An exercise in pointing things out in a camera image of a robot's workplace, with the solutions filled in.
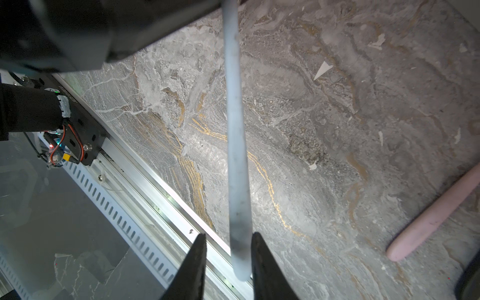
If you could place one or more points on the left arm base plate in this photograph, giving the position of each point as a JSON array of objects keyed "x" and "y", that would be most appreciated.
[{"x": 54, "y": 108}]

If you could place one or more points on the aluminium frame rails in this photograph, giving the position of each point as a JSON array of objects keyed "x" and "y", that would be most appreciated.
[{"x": 110, "y": 229}]

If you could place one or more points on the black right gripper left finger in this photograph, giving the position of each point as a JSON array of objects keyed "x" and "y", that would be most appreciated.
[{"x": 189, "y": 281}]

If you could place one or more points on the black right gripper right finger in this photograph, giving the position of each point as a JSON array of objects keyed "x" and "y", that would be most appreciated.
[{"x": 269, "y": 282}]

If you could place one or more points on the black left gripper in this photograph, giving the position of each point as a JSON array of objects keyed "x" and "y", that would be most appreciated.
[{"x": 69, "y": 36}]

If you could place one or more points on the pale blue toothbrush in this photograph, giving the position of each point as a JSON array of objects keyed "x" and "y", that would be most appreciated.
[{"x": 239, "y": 196}]

